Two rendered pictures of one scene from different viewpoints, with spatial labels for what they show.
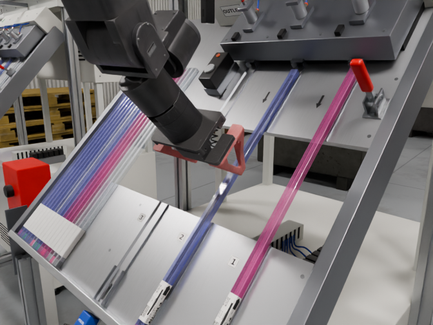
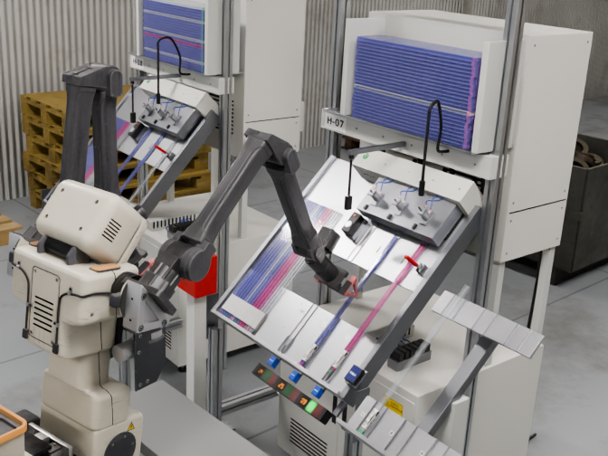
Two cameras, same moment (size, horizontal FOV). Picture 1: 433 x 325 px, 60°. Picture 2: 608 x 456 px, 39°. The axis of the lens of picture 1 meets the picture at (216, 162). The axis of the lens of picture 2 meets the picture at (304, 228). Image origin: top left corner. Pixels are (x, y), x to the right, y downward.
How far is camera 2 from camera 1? 2.06 m
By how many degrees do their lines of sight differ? 7
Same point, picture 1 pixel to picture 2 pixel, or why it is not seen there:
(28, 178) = not seen: hidden behind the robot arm
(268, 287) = (359, 348)
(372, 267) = (451, 358)
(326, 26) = (410, 220)
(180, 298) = (321, 352)
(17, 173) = not seen: hidden behind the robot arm
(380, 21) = (432, 227)
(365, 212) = (405, 321)
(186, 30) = (334, 236)
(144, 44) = (318, 253)
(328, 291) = (382, 351)
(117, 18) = (310, 249)
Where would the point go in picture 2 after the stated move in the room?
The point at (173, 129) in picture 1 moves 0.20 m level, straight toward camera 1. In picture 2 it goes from (325, 278) to (326, 306)
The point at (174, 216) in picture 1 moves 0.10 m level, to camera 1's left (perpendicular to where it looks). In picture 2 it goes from (321, 313) to (289, 310)
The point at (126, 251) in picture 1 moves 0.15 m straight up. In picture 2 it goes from (293, 328) to (296, 285)
